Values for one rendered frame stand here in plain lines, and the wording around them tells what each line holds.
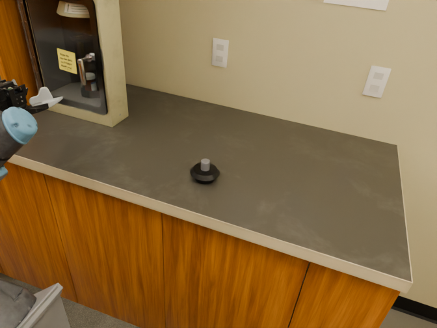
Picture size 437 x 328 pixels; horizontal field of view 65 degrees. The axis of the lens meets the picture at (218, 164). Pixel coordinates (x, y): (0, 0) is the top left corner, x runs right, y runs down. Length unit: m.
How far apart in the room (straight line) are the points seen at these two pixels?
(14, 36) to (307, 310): 1.36
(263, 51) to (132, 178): 0.75
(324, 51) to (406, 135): 0.47
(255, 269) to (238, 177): 0.29
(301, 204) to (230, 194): 0.21
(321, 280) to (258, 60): 0.89
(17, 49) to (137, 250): 0.85
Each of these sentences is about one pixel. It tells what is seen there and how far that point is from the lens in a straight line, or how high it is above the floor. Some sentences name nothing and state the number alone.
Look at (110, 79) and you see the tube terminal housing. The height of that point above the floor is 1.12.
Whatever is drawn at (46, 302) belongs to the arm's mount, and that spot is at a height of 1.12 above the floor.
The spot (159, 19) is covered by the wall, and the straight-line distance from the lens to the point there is 1.63.
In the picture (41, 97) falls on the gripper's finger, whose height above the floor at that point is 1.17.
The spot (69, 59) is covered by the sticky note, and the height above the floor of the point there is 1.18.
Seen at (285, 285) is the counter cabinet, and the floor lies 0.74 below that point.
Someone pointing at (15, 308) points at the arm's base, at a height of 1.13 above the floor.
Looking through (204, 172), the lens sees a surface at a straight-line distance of 1.05.
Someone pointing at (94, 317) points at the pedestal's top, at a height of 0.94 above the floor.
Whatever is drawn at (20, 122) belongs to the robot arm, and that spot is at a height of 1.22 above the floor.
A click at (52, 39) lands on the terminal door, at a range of 1.39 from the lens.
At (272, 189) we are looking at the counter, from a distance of 1.08.
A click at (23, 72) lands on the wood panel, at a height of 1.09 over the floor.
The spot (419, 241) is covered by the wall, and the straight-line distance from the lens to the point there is 1.86.
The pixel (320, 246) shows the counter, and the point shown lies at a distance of 0.94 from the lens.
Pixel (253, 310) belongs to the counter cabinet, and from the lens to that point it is 1.23.
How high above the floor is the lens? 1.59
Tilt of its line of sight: 34 degrees down
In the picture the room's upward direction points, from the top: 5 degrees clockwise
